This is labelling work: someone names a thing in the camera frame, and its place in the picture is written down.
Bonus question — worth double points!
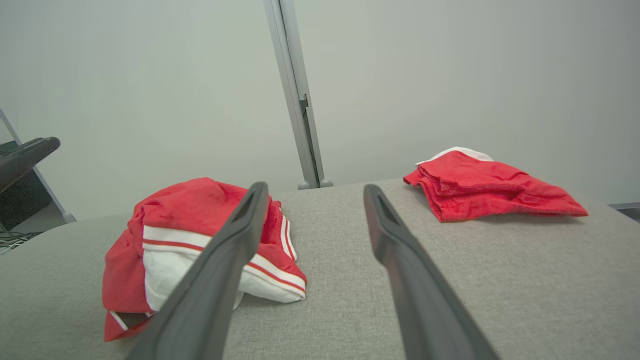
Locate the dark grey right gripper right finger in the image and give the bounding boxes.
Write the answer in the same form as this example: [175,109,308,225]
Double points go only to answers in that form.
[363,183,502,360]

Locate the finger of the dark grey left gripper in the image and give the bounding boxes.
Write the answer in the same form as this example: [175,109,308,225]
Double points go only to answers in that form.
[0,137,61,194]
[0,137,49,164]

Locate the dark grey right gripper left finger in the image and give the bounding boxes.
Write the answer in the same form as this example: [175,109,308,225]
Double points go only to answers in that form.
[125,181,271,360]

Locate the red jersey with white sleeves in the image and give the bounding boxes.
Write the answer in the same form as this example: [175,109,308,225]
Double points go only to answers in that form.
[101,177,307,343]

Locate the red shorts with white stripe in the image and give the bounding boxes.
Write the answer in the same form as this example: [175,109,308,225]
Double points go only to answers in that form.
[403,146,590,223]

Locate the thin grey partition post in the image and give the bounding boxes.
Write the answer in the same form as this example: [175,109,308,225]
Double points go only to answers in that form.
[0,109,77,224]

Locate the white cable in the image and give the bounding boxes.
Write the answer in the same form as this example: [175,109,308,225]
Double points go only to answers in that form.
[0,224,43,255]

